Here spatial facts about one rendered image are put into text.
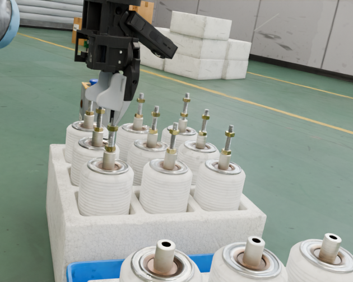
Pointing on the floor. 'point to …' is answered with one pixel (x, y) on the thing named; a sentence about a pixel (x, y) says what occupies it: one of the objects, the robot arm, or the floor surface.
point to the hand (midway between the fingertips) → (117, 116)
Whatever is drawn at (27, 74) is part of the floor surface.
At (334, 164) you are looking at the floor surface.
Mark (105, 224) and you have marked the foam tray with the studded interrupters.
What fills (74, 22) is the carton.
